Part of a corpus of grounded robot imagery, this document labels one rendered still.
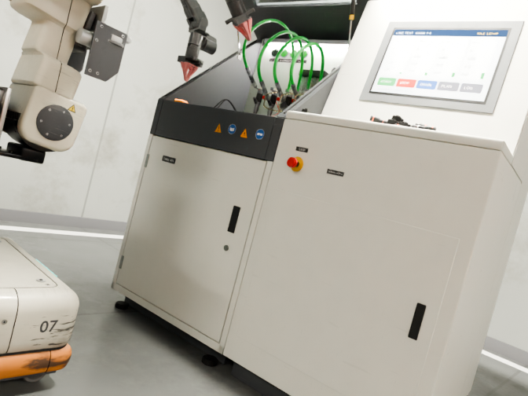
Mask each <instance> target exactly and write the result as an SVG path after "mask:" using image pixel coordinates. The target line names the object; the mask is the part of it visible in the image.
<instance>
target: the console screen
mask: <svg viewBox="0 0 528 396"><path fill-rule="evenodd" d="M524 22H525V21H524V20H499V21H391V22H390V23H389V25H388V27H387V30H386V33H385V35H384V37H383V41H382V42H381V45H380V47H379V50H378V53H377V54H376V58H375V60H374V62H373V65H372V68H371V70H370V72H369V74H368V78H367V80H366V82H365V85H364V88H363V90H362V92H361V96H360V97H359V100H363V101H378V102H385V103H392V104H400V105H414V106H421V107H429V108H443V109H450V110H458V111H466V112H479V113H487V114H493V112H494V109H495V107H496V104H497V100H498V97H499V95H500V92H501V89H502V86H503V84H504V80H505V77H506V75H507V72H508V68H509V65H510V63H511V61H512V57H513V54H514V52H515V48H516V45H517V42H518V40H519V36H520V34H521V31H522V29H523V25H524Z"/></svg>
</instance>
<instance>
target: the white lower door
mask: <svg viewBox="0 0 528 396"><path fill-rule="evenodd" d="M266 164H267V162H266V161H263V160H260V159H253V158H250V157H246V156H240V155H236V154H232V153H228V152H223V151H218V150H215V149H212V148H205V147H202V146H198V145H192V144H188V143H185V142H181V141H175V140H171V139H167V138H164V137H157V136H153V137H152V143H151V146H150V149H149V153H148V154H147V156H146V160H145V165H144V167H145V171H144V174H143V178H142V181H141V187H140V190H139V193H138V197H137V203H136V206H135V209H134V215H133V218H132V222H131V225H130V231H129V234H128V237H127V241H126V246H125V249H124V252H123V255H122V256H121V259H120V263H119V274H118V277H117V281H116V283H118V284H120V285H122V286H123V287H125V288H127V289H129V290H130V291H132V292H133V293H135V294H137V295H139V296H141V297H142V298H143V299H146V300H148V301H149V302H151V303H152V304H154V305H156V306H158V307H159V308H161V309H162V310H165V311H166V312H168V313H169V314H171V315H173V316H175V317H176V318H178V319H179V320H181V321H184V322H185V323H186V324H188V325H190V326H192V327H194V328H195V329H197V330H198V331H200V332H202V333H203V334H205V335H207V336H209V337H211V338H212V339H214V340H216V341H217V342H219V343H220V340H221V337H222V332H223V328H224V325H225V322H226V317H227V313H228V310H229V305H230V302H231V298H232V295H233V290H234V287H235V283H236V280H237V275H238V272H239V268H240V264H241V260H242V257H243V253H244V248H245V245H246V242H247V238H248V233H249V230H250V227H251V221H252V218H253V215H254V212H255V206H256V203H257V200H258V197H259V191H260V188H261V185H262V180H263V176H264V173H265V170H266Z"/></svg>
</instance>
